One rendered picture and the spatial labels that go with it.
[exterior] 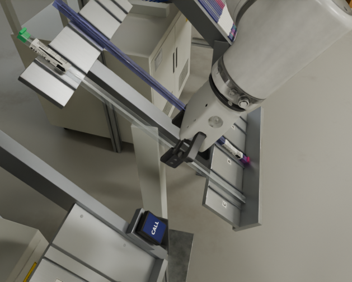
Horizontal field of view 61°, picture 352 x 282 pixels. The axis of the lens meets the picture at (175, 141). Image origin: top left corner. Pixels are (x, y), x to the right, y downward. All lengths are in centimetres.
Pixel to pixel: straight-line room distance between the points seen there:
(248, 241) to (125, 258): 94
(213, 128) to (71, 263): 29
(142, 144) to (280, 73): 41
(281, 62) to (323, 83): 198
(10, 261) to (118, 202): 80
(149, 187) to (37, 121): 129
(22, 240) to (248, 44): 64
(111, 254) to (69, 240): 8
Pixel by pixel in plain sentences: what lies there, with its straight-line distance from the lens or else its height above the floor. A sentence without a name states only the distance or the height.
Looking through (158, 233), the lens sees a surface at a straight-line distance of 54.
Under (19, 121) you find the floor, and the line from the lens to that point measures 206.
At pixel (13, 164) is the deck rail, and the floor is 93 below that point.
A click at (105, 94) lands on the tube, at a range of 50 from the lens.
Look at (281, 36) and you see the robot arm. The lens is 36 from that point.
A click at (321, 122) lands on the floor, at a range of 202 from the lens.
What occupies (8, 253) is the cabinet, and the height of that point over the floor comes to 62.
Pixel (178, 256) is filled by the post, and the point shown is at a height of 1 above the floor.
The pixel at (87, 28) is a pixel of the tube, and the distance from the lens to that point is 57.
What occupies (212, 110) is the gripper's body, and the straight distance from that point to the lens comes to 41.
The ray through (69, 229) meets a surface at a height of 85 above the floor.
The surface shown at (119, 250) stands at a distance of 55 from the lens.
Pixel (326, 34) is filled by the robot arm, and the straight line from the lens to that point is 36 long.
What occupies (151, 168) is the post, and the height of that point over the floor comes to 67.
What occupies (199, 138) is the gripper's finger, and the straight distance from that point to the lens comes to 43.
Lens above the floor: 128
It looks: 48 degrees down
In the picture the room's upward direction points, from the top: straight up
